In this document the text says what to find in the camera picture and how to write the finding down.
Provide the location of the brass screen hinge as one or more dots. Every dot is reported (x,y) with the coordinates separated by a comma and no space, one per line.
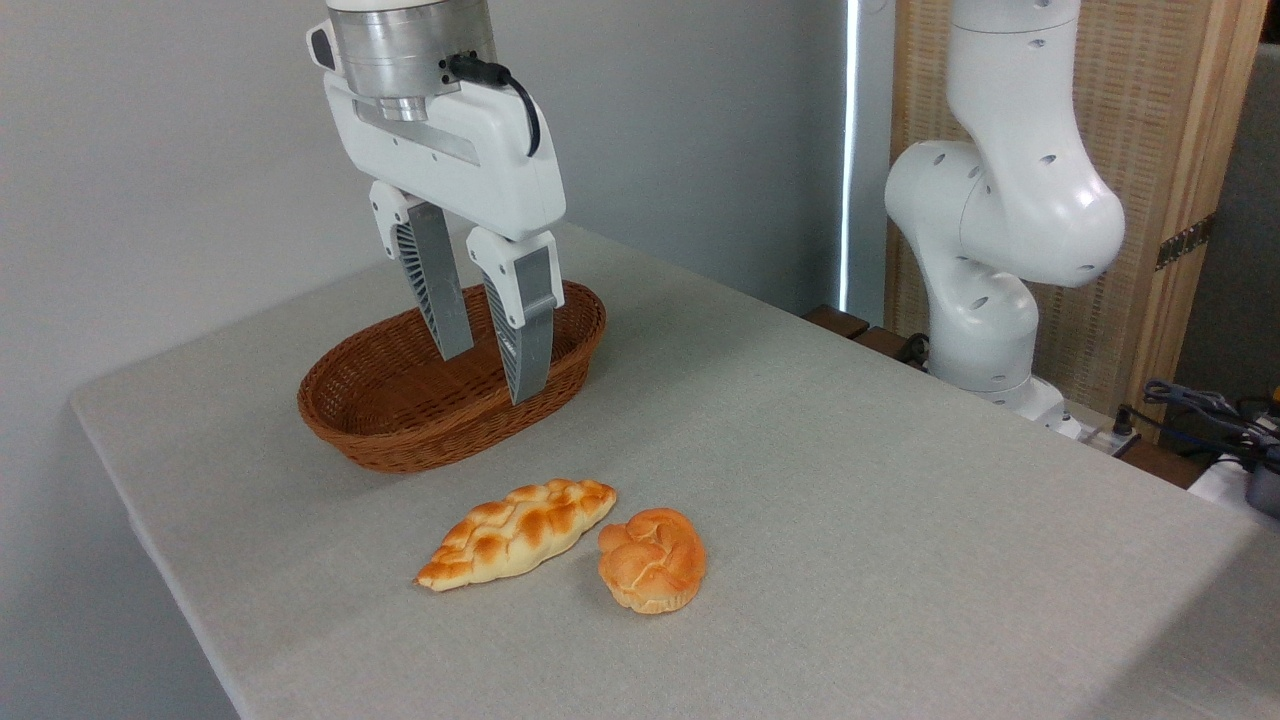
(1185,242)

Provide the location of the silver metal wrist flange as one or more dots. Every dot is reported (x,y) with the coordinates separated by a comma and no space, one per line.
(390,45)

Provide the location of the long braided bread loaf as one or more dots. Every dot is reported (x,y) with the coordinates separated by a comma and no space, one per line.
(510,535)

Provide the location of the woven screen with wood frame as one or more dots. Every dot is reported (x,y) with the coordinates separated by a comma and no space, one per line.
(1130,120)

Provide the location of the round knotted bread bun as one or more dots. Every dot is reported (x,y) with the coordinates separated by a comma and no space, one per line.
(650,565)

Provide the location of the brown wicker oval basket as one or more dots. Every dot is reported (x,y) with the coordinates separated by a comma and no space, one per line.
(400,430)

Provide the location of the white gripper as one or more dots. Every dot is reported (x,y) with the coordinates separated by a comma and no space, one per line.
(460,170)

